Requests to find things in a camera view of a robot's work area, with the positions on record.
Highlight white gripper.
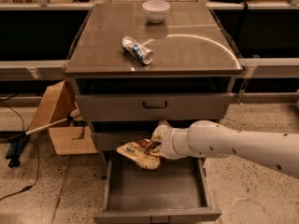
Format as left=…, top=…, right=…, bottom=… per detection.
left=149, top=120, right=190, bottom=160

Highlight brown chip bag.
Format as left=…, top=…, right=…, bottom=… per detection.
left=117, top=139, right=160, bottom=170

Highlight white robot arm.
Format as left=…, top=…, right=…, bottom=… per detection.
left=151, top=120, right=299, bottom=178

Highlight grey middle drawer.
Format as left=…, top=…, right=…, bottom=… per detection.
left=91, top=130, right=219, bottom=151

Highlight grey drawer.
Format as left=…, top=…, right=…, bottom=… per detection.
left=93, top=152, right=221, bottom=224
left=76, top=93, right=235, bottom=121
left=91, top=130, right=219, bottom=151

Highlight grey top drawer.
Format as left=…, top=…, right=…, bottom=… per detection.
left=76, top=93, right=235, bottom=121

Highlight grey bottom drawer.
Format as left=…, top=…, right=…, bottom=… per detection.
left=93, top=152, right=221, bottom=224

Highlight grey drawer cabinet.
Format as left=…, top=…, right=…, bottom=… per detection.
left=66, top=2, right=242, bottom=224

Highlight open cardboard box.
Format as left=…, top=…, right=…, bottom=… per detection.
left=28, top=81, right=97, bottom=155

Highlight crushed silver blue can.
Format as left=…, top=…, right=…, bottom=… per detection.
left=121, top=35, right=153, bottom=65

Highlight white ceramic bowl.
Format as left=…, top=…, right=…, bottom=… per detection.
left=142, top=0, right=170, bottom=22

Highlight reacher grabber tool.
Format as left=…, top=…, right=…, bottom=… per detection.
left=5, top=109, right=82, bottom=168

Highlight black floor cable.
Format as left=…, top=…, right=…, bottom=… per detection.
left=0, top=93, right=41, bottom=202

